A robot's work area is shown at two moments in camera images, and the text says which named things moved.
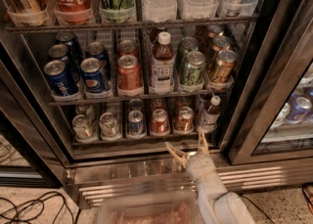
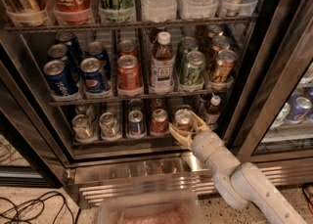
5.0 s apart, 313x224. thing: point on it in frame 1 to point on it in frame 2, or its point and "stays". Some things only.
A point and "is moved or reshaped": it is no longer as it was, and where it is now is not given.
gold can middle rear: (219, 43) stays
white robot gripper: (201, 164) to (204, 143)
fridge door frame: (284, 51) stays
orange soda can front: (185, 118) is moved or reshaped
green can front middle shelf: (194, 69) stays
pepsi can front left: (61, 79) stays
